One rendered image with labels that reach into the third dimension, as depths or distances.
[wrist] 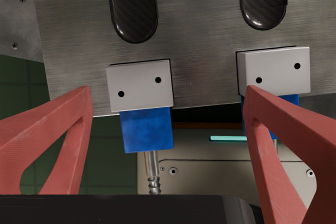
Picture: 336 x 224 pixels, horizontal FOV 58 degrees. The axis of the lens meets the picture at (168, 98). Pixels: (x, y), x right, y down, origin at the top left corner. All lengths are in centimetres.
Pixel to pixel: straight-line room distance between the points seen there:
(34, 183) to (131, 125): 110
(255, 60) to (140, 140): 11
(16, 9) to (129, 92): 17
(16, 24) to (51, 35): 8
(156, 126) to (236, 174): 69
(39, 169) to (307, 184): 95
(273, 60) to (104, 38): 14
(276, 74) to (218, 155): 67
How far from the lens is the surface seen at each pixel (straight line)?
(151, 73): 24
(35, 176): 133
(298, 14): 29
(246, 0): 28
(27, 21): 35
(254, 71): 24
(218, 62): 27
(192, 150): 89
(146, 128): 26
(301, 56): 26
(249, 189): 96
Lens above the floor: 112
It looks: 81 degrees down
